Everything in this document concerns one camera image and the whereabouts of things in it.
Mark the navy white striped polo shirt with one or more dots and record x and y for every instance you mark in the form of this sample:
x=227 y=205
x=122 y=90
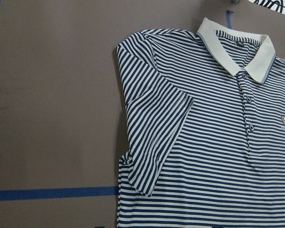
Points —
x=205 y=116

